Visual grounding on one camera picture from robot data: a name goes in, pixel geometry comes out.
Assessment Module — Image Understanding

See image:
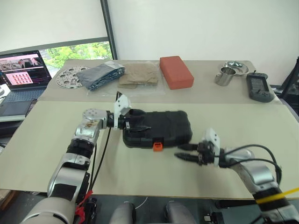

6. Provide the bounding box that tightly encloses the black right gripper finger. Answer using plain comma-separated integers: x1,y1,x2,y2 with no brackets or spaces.
177,143,199,151
173,153,201,164

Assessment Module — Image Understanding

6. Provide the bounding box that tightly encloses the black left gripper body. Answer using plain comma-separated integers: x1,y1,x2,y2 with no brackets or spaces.
118,113,133,132

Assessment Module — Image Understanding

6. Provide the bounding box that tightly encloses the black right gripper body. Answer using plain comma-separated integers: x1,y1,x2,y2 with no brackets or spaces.
197,140,216,166

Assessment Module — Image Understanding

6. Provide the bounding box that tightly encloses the black plastic tool case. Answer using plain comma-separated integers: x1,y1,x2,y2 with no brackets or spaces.
122,110,193,153

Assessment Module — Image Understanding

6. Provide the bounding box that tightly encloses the clear plastic bag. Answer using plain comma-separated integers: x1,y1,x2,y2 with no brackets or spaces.
86,60,168,97

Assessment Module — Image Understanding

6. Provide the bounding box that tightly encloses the folded beige cloth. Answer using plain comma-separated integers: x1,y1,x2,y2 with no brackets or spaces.
117,63,159,90

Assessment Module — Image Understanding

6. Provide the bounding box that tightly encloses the folded dark blue cloth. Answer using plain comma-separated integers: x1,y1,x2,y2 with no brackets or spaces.
76,61,126,91

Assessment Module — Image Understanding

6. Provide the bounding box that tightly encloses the red brick block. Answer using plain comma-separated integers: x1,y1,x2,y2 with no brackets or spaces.
159,55,195,91

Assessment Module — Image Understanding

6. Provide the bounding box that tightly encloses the perforated round metal plate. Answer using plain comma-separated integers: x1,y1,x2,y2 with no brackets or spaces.
56,66,91,90

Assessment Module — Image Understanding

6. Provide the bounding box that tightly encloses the stainless steel cup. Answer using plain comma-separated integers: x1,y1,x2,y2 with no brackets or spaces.
214,67,235,87

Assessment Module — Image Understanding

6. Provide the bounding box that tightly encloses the black handheld controller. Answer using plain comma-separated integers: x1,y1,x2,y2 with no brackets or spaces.
246,71,275,103

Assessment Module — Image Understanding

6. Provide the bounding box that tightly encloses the stainless steel dish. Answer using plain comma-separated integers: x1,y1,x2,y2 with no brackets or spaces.
221,60,249,76

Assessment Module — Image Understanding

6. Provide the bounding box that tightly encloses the red tape strip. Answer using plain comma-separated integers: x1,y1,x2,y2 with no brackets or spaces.
74,189,93,218

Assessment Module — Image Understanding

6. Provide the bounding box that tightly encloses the black mesh chair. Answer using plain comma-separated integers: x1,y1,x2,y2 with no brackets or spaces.
281,56,299,107

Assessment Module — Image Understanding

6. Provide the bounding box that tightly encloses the open laptop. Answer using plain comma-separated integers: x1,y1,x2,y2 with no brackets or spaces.
0,49,53,117

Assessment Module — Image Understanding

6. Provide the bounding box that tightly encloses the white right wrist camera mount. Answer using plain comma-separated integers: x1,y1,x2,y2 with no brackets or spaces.
201,127,221,168

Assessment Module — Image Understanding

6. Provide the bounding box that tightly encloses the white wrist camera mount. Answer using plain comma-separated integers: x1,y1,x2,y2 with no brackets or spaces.
201,127,221,168
113,91,132,130

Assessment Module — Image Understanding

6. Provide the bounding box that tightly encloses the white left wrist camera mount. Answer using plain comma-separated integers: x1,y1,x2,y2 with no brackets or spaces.
113,91,132,130

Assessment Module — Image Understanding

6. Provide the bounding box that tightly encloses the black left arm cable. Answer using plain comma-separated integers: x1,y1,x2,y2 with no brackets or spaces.
90,141,98,185
92,127,112,191

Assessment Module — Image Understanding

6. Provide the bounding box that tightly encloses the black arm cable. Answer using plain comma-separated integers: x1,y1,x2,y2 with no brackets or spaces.
90,141,98,185
226,158,281,176
92,127,112,191
223,144,283,185

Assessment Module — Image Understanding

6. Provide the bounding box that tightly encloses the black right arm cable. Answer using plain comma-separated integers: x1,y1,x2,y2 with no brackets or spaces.
223,144,283,185
226,158,281,176

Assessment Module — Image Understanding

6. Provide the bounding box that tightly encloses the thin white wire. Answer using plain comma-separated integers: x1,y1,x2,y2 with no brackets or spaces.
136,196,149,209

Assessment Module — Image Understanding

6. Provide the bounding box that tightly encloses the yellow strap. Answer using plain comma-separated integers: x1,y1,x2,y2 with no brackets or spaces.
254,187,299,204

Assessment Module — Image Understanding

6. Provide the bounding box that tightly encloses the dark window frame post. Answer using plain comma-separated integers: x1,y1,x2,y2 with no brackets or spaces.
100,0,119,60

